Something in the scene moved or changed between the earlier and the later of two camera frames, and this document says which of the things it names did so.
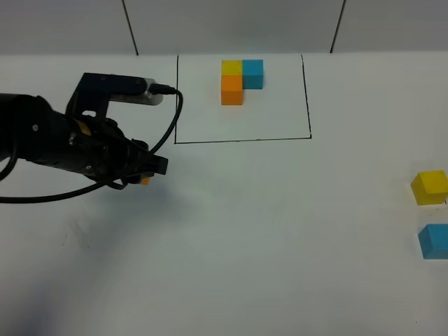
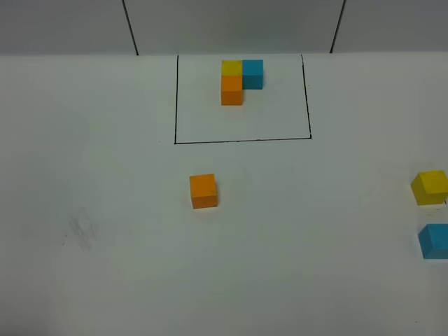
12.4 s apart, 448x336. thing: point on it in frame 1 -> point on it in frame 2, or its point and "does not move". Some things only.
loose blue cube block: (433, 239) does not move
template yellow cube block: (232, 67) does not move
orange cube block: (145, 181) -> (203, 190)
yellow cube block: (430, 187) does not move
